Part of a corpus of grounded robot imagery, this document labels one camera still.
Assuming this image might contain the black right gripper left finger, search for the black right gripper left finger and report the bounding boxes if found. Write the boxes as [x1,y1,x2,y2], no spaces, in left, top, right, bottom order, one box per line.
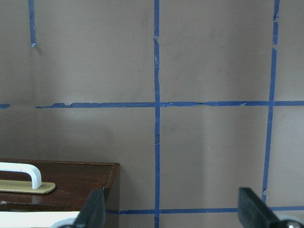
[74,190,105,228]

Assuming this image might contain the white drawer handle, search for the white drawer handle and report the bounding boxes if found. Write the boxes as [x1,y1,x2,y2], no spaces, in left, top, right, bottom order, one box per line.
[0,162,42,189]

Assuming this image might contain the dark brown wooden cabinet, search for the dark brown wooden cabinet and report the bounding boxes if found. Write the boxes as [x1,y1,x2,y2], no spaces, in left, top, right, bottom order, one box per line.
[0,159,120,228]

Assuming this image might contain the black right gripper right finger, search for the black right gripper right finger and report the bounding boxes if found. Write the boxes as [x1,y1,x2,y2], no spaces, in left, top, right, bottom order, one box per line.
[238,187,280,228]

